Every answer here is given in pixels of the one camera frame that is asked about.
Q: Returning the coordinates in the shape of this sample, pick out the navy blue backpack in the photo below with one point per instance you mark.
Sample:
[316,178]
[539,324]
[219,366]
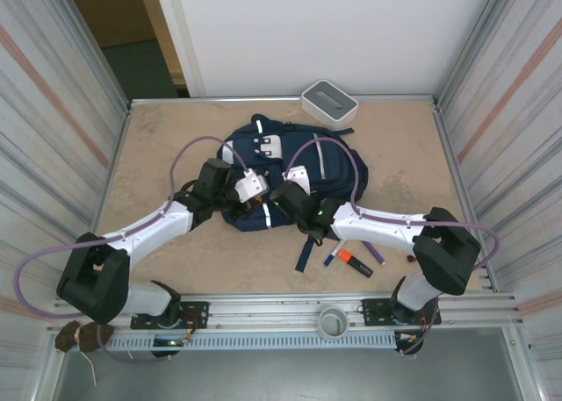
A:
[333,168]

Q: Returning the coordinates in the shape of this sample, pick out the white marker with blue cap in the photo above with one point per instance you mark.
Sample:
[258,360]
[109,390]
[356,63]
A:
[333,254]

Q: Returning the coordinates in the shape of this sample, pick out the orange black highlighter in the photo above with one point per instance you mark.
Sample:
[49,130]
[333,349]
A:
[358,265]

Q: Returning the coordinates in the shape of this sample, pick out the purple pen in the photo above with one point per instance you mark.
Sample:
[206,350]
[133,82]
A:
[375,254]

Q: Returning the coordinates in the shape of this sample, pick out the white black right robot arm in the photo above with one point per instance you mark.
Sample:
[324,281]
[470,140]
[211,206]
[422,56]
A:
[377,227]

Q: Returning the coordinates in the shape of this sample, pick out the white grey tissue box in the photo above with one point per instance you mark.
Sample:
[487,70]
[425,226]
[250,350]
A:
[329,105]

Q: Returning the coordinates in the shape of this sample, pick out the brown wooden door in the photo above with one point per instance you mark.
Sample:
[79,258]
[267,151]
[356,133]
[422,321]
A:
[110,15]

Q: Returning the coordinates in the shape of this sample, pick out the brown cloth bundle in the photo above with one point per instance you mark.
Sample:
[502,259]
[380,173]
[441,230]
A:
[88,337]

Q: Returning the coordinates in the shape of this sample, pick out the long aluminium frame rail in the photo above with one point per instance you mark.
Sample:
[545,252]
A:
[272,306]

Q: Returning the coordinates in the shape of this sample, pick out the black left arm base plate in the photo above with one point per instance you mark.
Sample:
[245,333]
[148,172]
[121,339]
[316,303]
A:
[197,313]

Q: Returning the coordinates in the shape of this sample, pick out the aluminium side frame rail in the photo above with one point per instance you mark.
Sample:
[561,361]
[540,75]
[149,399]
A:
[105,199]
[465,199]

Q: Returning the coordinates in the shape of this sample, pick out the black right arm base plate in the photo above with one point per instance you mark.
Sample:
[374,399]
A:
[373,311]

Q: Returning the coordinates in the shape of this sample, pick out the thin aluminium frame rail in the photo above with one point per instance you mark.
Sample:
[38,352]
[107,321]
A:
[395,98]

